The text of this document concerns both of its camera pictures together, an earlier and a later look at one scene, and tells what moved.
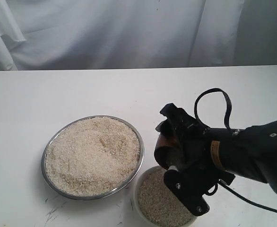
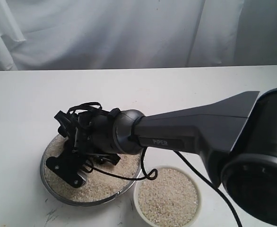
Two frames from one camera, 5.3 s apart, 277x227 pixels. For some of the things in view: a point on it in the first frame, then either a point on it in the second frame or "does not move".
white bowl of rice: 157,205 does not move
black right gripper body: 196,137 → 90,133
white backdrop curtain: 60,34 does not move
